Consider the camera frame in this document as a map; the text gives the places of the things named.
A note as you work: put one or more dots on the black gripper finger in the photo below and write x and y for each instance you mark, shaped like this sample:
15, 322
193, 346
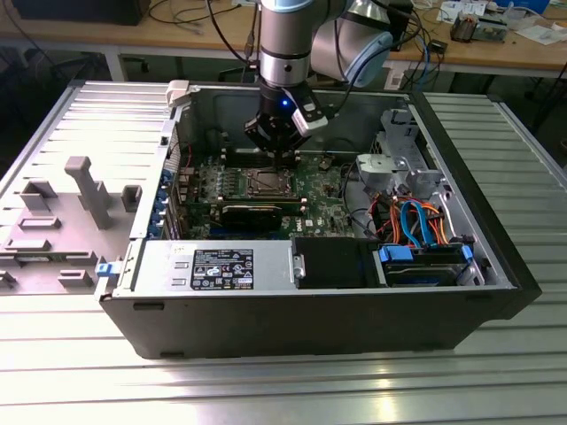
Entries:
254, 130
299, 141

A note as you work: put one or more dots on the cpu with silver top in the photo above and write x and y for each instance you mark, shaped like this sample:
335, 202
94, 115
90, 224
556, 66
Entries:
268, 182

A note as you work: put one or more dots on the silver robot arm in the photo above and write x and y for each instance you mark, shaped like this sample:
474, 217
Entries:
283, 40

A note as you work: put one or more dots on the black ram slot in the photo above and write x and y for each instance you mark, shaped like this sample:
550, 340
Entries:
232, 157
232, 161
232, 154
232, 164

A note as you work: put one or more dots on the cpu socket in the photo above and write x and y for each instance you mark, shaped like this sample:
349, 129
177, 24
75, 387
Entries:
250, 193

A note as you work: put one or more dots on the green motherboard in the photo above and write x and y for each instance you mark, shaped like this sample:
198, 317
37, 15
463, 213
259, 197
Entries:
330, 190

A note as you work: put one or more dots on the green ram stick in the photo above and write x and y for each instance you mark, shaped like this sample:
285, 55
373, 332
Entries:
261, 204

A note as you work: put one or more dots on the white plastic case latch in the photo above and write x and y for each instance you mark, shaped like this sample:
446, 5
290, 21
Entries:
179, 93

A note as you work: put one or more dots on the black graphics card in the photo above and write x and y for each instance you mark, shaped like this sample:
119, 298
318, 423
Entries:
252, 218

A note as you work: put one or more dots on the blue card retainer tab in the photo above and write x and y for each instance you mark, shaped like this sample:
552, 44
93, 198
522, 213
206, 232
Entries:
163, 197
167, 177
157, 218
154, 231

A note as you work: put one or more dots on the white label tag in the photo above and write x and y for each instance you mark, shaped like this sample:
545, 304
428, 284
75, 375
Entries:
394, 79

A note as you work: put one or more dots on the long wooden desk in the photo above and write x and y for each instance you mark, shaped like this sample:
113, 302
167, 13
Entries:
177, 42

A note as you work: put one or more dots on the silver metal drive cage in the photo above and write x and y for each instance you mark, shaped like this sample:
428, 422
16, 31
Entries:
416, 177

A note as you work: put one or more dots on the black tower box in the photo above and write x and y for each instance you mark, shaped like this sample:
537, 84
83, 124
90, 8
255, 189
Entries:
403, 26

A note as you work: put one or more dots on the small black adapter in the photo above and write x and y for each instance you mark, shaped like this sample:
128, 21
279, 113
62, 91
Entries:
438, 46

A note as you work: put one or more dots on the grey power supply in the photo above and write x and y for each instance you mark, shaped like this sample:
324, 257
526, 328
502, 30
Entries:
150, 265

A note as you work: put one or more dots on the hard disk in blue carrier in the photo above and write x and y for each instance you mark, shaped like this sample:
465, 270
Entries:
421, 270

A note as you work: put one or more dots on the black pc case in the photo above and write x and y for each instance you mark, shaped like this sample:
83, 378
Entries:
310, 323

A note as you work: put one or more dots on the small copper coil device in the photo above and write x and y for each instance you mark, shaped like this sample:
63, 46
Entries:
463, 28

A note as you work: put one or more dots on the blue plastic latch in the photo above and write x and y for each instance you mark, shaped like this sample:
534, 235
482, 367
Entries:
105, 269

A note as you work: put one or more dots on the printed paper sheets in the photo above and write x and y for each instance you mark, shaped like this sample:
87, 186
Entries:
456, 9

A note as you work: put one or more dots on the black monitor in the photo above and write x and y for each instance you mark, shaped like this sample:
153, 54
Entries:
80, 11

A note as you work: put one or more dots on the grey parts rack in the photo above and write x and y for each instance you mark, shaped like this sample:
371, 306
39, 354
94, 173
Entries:
66, 239

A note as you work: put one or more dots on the clear plastic box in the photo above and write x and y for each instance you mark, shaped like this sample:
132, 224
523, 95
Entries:
491, 28

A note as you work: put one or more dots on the white paper sheet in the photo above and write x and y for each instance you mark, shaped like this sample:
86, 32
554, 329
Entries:
542, 34

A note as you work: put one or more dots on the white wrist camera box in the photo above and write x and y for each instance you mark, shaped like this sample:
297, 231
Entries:
310, 117

